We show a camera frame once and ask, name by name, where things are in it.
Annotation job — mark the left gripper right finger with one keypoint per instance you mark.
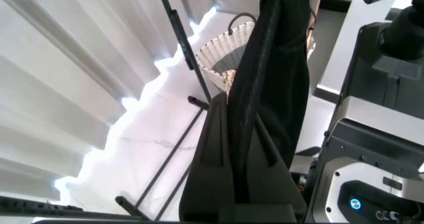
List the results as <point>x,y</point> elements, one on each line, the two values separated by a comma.
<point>275,177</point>

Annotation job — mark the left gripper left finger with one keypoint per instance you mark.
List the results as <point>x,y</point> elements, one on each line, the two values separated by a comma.
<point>208,171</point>

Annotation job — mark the black T-shirt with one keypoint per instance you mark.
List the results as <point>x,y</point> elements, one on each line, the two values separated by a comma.
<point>285,85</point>

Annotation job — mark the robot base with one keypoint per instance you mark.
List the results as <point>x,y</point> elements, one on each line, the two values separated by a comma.
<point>364,144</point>

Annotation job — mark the white laundry basket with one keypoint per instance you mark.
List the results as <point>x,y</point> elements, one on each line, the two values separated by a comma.
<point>218,51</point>

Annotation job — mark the black clothes rack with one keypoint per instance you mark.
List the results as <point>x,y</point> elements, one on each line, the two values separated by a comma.
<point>180,38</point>

